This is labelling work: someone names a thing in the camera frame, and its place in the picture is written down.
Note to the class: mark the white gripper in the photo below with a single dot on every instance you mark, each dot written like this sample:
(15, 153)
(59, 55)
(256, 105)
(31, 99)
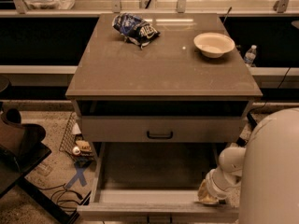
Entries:
(211, 181)

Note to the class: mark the grey drawer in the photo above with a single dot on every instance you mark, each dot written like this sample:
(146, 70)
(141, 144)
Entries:
(154, 183)
(161, 129)

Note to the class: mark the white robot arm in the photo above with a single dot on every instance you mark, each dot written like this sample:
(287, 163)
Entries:
(266, 170)

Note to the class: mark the grey drawer cabinet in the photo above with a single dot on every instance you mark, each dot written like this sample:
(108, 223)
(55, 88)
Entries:
(168, 78)

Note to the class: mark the black stand leg right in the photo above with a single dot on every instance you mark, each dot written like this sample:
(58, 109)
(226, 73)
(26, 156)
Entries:
(252, 121)

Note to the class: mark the clear water bottle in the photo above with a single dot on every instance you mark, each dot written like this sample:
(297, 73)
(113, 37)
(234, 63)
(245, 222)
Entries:
(250, 56)

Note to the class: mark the white bowl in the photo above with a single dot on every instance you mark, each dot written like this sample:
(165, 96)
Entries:
(214, 45)

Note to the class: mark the blue chip bag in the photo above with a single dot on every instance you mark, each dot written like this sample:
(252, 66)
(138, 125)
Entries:
(135, 29)

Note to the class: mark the brown chair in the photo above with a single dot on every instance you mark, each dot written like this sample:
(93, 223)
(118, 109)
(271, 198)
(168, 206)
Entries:
(18, 139)

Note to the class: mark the wire basket with items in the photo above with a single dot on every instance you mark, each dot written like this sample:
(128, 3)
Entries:
(69, 141)

